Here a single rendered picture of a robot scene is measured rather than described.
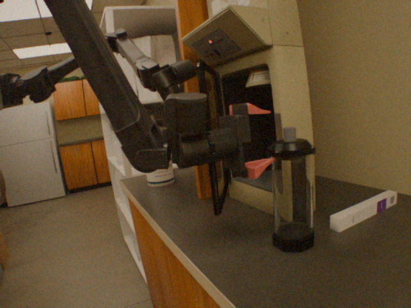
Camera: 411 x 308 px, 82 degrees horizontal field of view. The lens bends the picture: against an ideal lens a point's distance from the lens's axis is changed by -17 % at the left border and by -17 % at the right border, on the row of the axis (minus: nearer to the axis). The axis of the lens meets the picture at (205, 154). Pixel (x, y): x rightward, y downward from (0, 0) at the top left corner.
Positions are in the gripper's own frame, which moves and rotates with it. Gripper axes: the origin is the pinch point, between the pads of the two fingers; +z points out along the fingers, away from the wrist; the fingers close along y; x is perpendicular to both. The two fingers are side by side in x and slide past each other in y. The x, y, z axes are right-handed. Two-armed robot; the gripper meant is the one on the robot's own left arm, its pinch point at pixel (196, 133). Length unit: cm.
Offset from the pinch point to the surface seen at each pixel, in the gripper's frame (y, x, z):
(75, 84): 244, -403, -205
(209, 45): -15.8, -9.0, -20.6
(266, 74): -25.3, -5.6, -4.1
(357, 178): -39, -25, 46
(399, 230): -34, 18, 45
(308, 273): -11.2, 30.5, 33.4
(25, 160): 366, -307, -123
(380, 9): -72, -14, -4
